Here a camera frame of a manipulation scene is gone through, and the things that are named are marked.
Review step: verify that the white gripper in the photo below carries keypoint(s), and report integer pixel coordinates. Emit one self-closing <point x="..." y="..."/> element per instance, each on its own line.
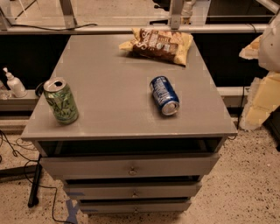
<point x="270" y="48"/>

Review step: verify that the green soda can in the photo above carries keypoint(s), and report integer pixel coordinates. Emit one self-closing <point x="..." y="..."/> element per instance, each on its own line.
<point x="59" y="96"/>

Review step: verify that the blue soda can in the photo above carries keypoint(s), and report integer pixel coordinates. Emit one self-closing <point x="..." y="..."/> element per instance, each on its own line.
<point x="164" y="96"/>

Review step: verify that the brown yellow chip bag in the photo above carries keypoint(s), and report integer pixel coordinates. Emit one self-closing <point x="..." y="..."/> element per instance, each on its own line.
<point x="169" y="46"/>

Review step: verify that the grey drawer cabinet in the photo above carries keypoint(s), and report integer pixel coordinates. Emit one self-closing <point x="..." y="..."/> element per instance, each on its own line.
<point x="118" y="115"/>

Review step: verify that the grey top drawer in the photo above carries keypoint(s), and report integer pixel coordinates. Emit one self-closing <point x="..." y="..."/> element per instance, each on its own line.
<point x="139" y="166"/>

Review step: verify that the grey drawer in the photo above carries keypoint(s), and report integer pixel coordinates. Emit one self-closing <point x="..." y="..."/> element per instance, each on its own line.
<point x="139" y="166"/>
<point x="139" y="206"/>
<point x="132" y="190"/>

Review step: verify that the grey middle drawer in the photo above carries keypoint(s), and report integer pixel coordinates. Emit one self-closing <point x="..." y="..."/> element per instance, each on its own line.
<point x="132" y="190"/>

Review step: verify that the grey bottom drawer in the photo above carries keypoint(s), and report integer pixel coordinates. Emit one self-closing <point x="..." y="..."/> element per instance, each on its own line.
<point x="139" y="206"/>

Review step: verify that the blue floor tape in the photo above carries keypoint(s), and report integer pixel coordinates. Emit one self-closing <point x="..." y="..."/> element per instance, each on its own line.
<point x="72" y="211"/>

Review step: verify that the white pump bottle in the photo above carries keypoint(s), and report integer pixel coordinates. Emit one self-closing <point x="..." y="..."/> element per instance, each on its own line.
<point x="15" y="84"/>

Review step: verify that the black stand leg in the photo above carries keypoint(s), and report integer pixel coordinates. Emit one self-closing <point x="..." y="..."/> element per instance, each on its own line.
<point x="33" y="199"/>

